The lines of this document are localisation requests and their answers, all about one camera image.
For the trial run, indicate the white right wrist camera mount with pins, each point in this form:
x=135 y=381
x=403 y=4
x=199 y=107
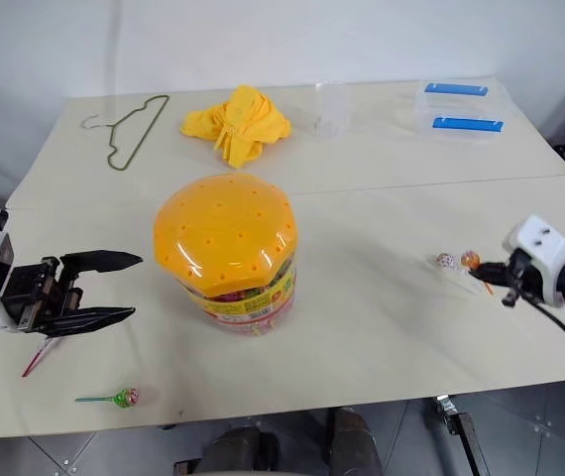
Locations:
x=540 y=248

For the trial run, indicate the clear plastic cup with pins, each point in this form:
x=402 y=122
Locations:
x=331 y=111

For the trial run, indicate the red stick lollipop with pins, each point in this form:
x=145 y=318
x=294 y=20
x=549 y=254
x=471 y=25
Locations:
x=39 y=354

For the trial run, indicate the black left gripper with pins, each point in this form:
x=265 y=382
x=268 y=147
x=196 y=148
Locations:
x=34 y=292

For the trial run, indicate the white red wrapped lollipop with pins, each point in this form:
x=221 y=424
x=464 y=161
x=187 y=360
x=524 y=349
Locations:
x=445 y=261

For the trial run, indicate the yellow crumpled cloth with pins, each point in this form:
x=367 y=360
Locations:
x=238 y=121

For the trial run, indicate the black metal table leg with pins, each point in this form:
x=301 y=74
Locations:
x=461 y=436

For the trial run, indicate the green wrapped lollipop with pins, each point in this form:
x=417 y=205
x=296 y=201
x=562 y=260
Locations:
x=126 y=396

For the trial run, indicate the clear plastic lollipop jar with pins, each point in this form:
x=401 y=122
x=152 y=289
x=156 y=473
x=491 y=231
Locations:
x=250 y=310

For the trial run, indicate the clear plastic storage box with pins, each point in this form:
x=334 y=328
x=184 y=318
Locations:
x=453 y=106

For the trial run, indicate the orange perforated jar lid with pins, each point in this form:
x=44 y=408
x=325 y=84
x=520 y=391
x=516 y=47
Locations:
x=218 y=228

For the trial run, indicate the orange lollipop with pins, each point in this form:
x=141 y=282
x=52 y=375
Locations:
x=470 y=259

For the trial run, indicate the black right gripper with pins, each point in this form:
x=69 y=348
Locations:
x=518 y=273

